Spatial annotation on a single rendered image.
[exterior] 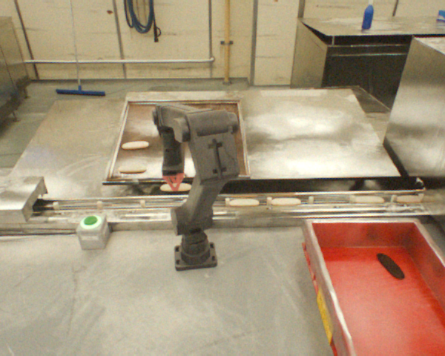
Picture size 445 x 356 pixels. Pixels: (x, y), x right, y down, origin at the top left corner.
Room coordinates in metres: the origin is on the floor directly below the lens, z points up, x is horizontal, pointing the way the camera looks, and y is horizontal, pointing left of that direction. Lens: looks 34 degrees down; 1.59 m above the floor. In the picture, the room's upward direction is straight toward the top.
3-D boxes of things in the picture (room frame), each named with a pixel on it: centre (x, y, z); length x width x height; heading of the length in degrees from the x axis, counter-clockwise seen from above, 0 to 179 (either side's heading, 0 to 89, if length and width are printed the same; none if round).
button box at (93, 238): (0.81, 0.38, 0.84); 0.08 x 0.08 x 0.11; 2
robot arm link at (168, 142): (0.96, 0.15, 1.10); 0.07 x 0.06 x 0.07; 19
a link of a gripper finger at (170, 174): (0.94, 0.15, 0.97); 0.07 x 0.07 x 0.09; 2
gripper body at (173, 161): (0.95, 0.15, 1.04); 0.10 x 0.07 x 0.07; 2
